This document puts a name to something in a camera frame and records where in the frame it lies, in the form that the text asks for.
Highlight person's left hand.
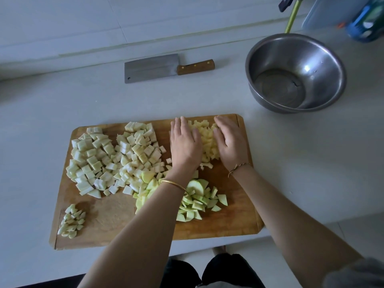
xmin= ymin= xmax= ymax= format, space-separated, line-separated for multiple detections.
xmin=169 ymin=116 xmax=204 ymax=184

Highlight person's left forearm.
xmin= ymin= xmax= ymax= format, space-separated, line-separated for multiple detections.
xmin=78 ymin=177 xmax=190 ymax=288

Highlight gold bangle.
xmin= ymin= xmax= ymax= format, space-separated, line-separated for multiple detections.
xmin=159 ymin=178 xmax=188 ymax=192

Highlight person's right hand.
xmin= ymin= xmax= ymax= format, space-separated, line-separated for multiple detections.
xmin=213 ymin=115 xmax=250 ymax=173

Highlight wall tap with hose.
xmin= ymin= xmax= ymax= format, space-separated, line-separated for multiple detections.
xmin=278 ymin=0 xmax=296 ymax=13

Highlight light blue plastic board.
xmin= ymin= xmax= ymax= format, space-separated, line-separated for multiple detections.
xmin=302 ymin=0 xmax=373 ymax=30

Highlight cleaver with wooden handle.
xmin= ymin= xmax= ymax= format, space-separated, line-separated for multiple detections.
xmin=124 ymin=54 xmax=216 ymax=84

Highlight peeled yellow potato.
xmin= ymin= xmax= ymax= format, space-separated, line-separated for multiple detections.
xmin=189 ymin=119 xmax=223 ymax=172

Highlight braided cord bracelet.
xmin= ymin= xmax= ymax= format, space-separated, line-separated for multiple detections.
xmin=227 ymin=162 xmax=248 ymax=179

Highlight wooden cutting board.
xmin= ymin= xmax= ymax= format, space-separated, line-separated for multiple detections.
xmin=49 ymin=113 xmax=265 ymax=250

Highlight black floor mat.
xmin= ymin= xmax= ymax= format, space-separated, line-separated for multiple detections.
xmin=18 ymin=273 xmax=88 ymax=288

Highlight peeled green cucumber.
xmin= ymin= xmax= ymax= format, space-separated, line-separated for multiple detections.
xmin=133 ymin=171 xmax=229 ymax=223

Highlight dark green trousers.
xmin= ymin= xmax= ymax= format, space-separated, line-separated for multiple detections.
xmin=159 ymin=253 xmax=266 ymax=288

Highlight pile of white diced vegetable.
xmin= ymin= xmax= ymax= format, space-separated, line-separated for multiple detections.
xmin=111 ymin=121 xmax=169 ymax=196

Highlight white patterned garment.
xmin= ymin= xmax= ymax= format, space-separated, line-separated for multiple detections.
xmin=198 ymin=256 xmax=384 ymax=288

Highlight deep stainless steel bowl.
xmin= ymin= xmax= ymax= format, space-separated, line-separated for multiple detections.
xmin=245 ymin=33 xmax=348 ymax=114

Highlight dark green bottle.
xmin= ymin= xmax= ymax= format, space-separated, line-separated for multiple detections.
xmin=347 ymin=0 xmax=384 ymax=43

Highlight pile of garlic cloves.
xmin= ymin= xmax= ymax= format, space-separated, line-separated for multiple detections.
xmin=57 ymin=204 xmax=86 ymax=240

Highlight person's right forearm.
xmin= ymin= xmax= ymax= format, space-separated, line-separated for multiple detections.
xmin=231 ymin=166 xmax=364 ymax=288

